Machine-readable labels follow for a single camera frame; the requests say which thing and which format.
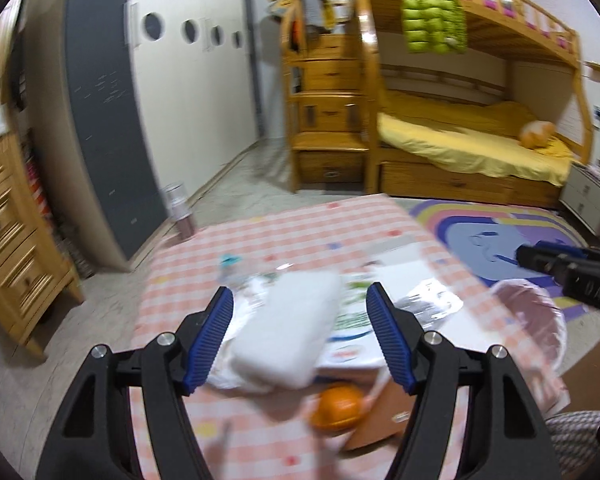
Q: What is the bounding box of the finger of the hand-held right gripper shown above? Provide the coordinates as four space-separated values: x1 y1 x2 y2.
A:
516 241 579 278

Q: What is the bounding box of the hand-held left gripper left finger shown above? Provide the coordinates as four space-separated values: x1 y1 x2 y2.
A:
35 286 235 480

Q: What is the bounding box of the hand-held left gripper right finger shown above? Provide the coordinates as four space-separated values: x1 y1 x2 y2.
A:
366 281 566 480

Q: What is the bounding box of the clear printed plastic bag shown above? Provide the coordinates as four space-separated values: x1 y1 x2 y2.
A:
319 280 387 372

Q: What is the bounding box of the bin with pink liner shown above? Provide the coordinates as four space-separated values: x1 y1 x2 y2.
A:
489 279 569 382

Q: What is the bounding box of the white foam block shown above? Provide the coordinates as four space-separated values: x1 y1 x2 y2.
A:
231 269 344 389

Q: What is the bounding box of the orange peel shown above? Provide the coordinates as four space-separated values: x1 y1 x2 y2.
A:
311 382 367 432

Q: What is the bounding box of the white crumpled plastic bag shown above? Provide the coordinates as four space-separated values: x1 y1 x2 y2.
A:
206 275 282 394

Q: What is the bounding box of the silver foil wrapper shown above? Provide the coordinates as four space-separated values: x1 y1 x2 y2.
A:
394 280 462 332

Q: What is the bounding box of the plastic bottle with teal cap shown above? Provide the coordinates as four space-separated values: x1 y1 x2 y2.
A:
218 255 262 292

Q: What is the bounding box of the brown cardboard piece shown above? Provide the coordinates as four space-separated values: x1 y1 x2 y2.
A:
341 370 419 454

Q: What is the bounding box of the colourful oval rug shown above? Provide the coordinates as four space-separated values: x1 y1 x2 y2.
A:
407 198 589 322

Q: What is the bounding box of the grey nightstand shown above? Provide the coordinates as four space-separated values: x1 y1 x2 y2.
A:
559 162 600 237

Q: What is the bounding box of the pink checked tablecloth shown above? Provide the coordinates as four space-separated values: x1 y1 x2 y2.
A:
130 192 572 480

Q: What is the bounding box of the yellow bed sheet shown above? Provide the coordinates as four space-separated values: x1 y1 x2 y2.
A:
377 87 589 189

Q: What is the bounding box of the grey knit cushion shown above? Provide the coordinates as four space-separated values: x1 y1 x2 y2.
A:
544 410 600 480

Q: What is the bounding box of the wooden drawer cabinet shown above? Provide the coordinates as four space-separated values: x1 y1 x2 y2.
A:
0 0 87 361

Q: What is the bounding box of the wooden bunk bed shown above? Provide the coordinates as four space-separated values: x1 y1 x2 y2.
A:
350 0 597 211

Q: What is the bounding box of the wooden stair drawer unit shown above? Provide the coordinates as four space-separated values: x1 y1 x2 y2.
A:
279 0 377 194

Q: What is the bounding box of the white and grey wardrobe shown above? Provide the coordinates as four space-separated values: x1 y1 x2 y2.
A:
22 0 262 272

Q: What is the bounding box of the green puffer jacket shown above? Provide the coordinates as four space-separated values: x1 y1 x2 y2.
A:
399 0 469 56

